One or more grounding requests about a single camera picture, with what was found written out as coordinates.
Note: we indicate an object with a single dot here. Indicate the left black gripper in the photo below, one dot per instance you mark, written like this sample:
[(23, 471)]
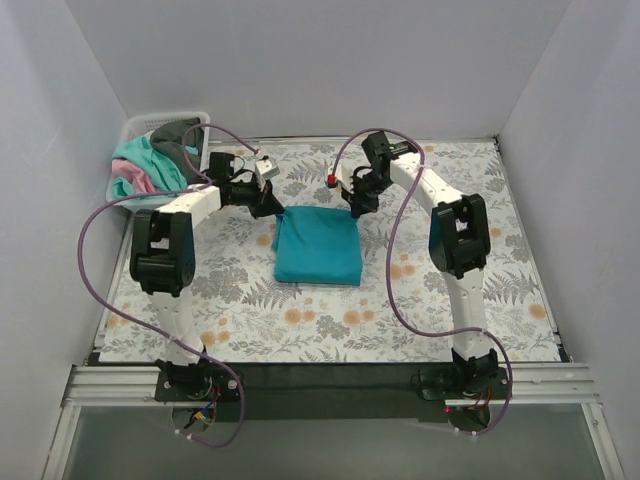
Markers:
[(261, 198)]

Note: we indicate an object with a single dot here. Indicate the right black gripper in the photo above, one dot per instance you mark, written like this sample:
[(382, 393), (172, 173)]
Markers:
[(363, 193)]

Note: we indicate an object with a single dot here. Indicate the teal t shirt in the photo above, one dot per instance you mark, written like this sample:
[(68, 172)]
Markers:
[(315, 245)]

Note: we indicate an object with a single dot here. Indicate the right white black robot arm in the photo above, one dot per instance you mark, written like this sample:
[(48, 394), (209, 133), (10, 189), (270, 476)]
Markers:
[(458, 245)]

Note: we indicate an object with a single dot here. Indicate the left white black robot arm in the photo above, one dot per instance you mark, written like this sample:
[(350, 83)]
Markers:
[(163, 263)]

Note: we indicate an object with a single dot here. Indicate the mint green shirt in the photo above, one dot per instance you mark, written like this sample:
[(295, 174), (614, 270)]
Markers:
[(163, 172)]

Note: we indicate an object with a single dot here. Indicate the dark grey shirt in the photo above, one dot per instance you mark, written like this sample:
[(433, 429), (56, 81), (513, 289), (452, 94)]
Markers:
[(182, 145)]

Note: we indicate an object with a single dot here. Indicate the pink shirt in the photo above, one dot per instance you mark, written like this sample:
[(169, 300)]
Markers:
[(130, 179)]

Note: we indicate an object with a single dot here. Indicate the white plastic laundry basket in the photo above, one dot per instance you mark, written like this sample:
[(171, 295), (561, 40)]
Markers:
[(145, 125)]

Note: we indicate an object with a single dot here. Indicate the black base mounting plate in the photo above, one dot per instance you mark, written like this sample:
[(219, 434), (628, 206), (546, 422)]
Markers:
[(327, 391)]

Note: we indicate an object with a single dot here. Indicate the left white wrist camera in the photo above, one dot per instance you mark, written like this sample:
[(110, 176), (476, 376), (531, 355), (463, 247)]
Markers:
[(265, 169)]

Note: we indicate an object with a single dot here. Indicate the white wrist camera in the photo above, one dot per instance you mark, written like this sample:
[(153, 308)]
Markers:
[(341, 178), (265, 169)]

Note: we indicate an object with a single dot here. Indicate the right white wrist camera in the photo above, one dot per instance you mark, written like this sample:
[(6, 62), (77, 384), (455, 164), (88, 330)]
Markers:
[(341, 178)]

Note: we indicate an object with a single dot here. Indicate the aluminium frame rail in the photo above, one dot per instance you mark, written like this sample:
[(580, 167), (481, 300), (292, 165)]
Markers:
[(533, 383)]

